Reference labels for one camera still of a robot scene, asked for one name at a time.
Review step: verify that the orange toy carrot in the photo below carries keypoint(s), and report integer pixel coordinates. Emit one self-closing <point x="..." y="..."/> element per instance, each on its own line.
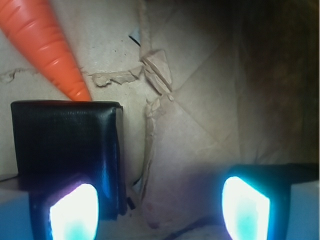
<point x="32" y="27"/>

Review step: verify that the black box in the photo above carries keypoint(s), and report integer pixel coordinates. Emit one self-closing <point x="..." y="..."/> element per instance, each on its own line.
<point x="74" y="137"/>

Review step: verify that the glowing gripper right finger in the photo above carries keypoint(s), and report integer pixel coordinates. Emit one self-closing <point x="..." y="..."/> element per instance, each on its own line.
<point x="272" y="202"/>

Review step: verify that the brown paper bag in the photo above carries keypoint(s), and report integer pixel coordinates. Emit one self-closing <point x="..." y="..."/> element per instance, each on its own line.
<point x="204" y="84"/>

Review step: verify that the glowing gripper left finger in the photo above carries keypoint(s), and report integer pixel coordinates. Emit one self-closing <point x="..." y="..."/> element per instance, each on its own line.
<point x="63" y="207"/>

